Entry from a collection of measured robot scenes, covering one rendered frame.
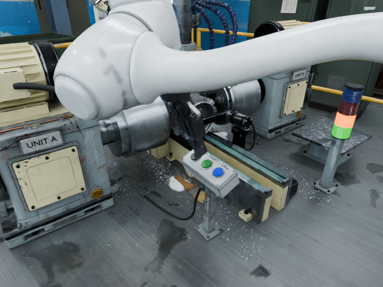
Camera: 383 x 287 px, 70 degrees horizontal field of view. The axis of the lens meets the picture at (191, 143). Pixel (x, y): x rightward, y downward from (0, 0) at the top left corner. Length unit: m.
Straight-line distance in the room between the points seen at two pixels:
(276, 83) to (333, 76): 2.82
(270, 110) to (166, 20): 1.03
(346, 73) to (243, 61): 3.81
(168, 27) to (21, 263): 0.78
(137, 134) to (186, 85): 0.63
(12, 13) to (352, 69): 5.45
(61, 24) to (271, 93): 5.04
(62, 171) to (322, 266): 0.81
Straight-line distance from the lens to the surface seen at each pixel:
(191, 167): 0.78
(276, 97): 1.44
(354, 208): 1.18
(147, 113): 1.00
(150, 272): 0.85
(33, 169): 0.90
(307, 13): 4.28
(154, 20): 0.48
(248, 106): 1.31
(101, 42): 0.39
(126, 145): 1.00
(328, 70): 4.23
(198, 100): 1.13
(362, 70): 4.11
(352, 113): 1.07
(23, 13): 6.14
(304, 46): 0.42
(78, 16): 6.48
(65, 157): 0.90
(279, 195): 1.02
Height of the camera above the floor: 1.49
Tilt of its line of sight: 29 degrees down
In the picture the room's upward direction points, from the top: straight up
